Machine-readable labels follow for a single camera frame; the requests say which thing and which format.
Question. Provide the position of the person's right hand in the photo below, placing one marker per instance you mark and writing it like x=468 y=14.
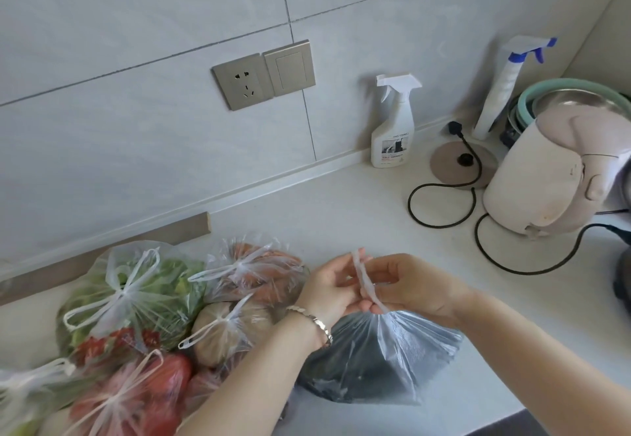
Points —
x=424 y=287

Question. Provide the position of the person's left hand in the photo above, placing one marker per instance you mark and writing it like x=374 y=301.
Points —
x=323 y=290

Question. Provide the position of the person's left thumb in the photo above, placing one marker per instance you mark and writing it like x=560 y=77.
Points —
x=347 y=263

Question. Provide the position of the person's right thumb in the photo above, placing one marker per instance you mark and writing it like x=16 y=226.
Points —
x=389 y=264

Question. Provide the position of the plastic bag of dark eggplants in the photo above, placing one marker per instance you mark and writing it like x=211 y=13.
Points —
x=379 y=356

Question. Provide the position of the person's right forearm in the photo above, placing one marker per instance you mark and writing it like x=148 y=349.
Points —
x=537 y=361

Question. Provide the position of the person's left forearm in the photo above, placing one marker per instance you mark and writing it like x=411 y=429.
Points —
x=256 y=381

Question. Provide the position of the plastic bag of carrots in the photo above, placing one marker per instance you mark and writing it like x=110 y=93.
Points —
x=266 y=273

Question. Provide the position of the round kettle base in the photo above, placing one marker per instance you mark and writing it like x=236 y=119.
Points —
x=451 y=164

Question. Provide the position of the white spray bottle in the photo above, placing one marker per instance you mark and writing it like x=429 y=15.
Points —
x=392 y=139

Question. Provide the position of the plastic bag of potatoes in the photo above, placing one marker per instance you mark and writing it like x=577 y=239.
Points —
x=231 y=332

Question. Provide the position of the cream electric kettle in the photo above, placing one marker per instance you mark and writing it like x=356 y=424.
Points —
x=542 y=169

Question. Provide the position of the plastic bag of green vegetables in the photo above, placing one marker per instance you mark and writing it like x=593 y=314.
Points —
x=162 y=283

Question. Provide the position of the spray bottle with blue trigger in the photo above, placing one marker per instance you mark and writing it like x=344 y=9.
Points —
x=500 y=90

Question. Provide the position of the plastic bag of red tomatoes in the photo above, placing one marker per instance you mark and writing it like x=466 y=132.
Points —
x=153 y=391

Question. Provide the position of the stainless steel bowl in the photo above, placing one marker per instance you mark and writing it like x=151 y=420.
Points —
x=577 y=98

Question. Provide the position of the plastic bag of red chilies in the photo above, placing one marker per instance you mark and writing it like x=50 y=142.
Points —
x=106 y=347

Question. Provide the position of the white tied plastic bag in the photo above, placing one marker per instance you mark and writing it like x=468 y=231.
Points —
x=29 y=391

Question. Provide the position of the silver wall switch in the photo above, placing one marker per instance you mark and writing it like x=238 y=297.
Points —
x=290 y=68

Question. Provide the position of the silver wall socket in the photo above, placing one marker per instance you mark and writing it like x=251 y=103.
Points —
x=244 y=81

